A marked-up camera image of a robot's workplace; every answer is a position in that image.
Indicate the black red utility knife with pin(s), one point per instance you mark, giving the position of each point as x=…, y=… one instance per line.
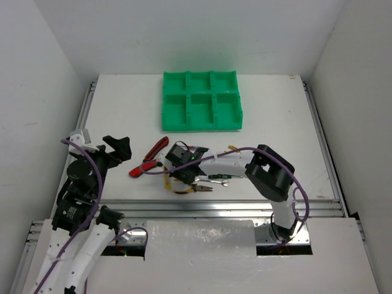
x=154, y=151

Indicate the green six-compartment bin tray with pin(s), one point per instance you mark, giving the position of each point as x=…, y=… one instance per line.
x=201, y=102

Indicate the yellow handled pliers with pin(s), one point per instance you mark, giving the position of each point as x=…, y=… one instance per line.
x=193, y=189

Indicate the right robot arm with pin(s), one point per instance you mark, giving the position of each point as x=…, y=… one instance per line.
x=269, y=172

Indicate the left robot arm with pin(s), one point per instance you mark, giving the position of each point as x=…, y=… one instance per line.
x=81, y=228

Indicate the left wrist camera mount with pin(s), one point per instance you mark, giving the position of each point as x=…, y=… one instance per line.
x=81, y=138

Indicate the yellow needle nose pliers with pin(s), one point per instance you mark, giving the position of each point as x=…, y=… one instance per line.
x=233, y=148

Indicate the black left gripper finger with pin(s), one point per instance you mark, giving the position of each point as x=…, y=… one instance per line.
x=122, y=143
x=123, y=154

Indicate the long silver wrench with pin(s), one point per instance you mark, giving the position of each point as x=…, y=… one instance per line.
x=223, y=182

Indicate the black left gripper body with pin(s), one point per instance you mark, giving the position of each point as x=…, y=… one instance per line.
x=108, y=155

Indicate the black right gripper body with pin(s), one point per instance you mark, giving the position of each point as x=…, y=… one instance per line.
x=184, y=176

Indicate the large yellow box cutter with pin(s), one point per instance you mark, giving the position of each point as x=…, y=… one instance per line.
x=167, y=182

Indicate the black green precision screwdriver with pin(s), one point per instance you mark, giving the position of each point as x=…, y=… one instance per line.
x=222, y=176

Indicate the aluminium rail frame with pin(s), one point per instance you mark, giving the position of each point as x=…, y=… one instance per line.
x=326, y=199

